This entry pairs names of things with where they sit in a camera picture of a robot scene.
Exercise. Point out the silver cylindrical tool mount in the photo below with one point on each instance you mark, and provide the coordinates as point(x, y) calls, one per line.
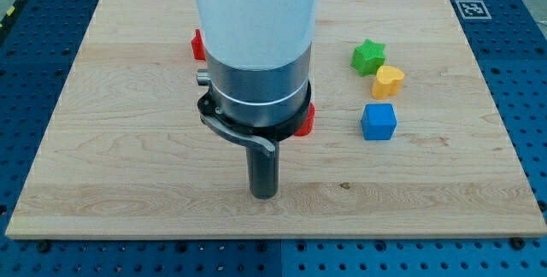
point(255, 108)

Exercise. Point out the yellow black hazard tape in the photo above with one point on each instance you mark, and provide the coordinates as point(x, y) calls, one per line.
point(12, 14)

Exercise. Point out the fiducial marker tag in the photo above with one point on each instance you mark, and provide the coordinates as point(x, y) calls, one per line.
point(473, 10)

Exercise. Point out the red block behind arm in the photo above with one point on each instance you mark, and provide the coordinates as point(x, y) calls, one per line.
point(197, 46)

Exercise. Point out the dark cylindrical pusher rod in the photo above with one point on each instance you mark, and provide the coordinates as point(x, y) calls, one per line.
point(263, 172)

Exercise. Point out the blue cube block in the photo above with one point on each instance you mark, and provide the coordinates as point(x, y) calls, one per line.
point(378, 121)

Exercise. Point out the green star block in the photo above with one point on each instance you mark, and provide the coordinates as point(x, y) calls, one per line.
point(368, 57)

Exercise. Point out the red block under mount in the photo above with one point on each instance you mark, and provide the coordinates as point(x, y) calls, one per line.
point(308, 125)

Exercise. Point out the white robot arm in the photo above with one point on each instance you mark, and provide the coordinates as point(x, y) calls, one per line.
point(256, 34)

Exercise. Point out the wooden board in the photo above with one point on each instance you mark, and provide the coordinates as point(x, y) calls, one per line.
point(125, 155)

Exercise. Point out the yellow heart block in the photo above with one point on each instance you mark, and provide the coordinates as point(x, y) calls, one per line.
point(388, 82)

